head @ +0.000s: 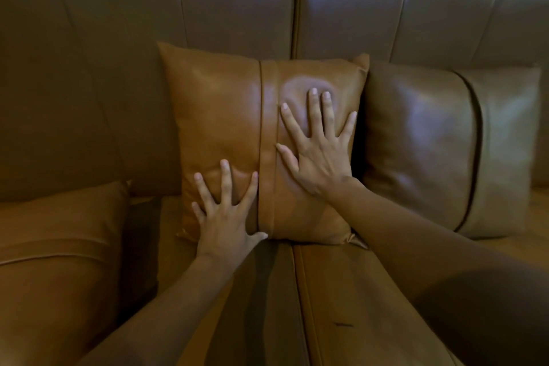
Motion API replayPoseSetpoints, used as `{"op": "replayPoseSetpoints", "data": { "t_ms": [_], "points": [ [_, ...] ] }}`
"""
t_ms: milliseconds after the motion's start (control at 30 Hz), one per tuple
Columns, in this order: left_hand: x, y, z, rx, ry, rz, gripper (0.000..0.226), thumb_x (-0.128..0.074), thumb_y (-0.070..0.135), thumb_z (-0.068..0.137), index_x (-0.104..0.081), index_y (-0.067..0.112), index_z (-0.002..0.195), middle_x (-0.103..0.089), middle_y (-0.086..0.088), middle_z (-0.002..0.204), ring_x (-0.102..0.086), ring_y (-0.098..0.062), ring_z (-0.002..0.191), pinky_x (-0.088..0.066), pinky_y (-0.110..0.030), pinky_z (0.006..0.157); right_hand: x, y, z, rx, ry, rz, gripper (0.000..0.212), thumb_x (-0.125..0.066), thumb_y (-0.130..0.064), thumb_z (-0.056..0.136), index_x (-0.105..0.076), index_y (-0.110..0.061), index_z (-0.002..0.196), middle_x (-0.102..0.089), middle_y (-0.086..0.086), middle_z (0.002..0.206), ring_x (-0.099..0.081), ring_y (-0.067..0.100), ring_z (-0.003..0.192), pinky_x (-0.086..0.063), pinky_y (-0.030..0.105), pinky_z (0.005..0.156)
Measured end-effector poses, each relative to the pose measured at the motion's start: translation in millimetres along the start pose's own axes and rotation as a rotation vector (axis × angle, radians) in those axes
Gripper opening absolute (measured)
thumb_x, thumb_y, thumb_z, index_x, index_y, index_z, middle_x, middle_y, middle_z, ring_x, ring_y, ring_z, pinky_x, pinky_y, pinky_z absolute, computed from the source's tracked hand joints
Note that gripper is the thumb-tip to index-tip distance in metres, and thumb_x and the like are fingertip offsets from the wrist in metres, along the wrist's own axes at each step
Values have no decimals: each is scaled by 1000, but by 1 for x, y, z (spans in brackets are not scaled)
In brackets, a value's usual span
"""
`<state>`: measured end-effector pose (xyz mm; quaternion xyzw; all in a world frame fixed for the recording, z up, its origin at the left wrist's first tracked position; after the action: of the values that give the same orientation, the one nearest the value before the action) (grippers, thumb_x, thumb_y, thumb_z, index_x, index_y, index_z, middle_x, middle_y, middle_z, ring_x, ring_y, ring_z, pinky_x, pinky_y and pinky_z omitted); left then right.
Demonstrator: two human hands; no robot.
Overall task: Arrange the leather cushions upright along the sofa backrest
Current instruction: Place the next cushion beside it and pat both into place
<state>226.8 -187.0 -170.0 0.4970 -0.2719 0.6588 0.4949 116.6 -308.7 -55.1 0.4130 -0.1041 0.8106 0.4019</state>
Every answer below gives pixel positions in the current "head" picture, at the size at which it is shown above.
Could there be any person's right hand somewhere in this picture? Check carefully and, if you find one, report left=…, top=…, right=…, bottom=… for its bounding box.
left=275, top=87, right=358, bottom=201

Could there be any person's left forearm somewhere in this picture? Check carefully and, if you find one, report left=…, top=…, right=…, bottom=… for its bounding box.
left=76, top=254, right=238, bottom=366

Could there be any person's left hand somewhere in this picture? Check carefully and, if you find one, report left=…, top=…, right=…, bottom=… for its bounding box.
left=191, top=159, right=269, bottom=264

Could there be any dark brown leather cushion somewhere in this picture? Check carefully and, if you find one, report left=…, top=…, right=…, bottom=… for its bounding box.
left=357, top=60, right=542, bottom=240

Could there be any tan leather cushion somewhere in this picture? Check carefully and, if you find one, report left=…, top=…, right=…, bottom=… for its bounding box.
left=157, top=41, right=370, bottom=249

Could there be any person's right forearm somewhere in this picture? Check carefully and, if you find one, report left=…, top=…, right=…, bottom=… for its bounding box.
left=323, top=177, right=549, bottom=366

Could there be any brown leather sofa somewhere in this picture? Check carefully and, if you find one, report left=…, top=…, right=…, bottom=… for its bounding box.
left=0, top=0, right=549, bottom=366

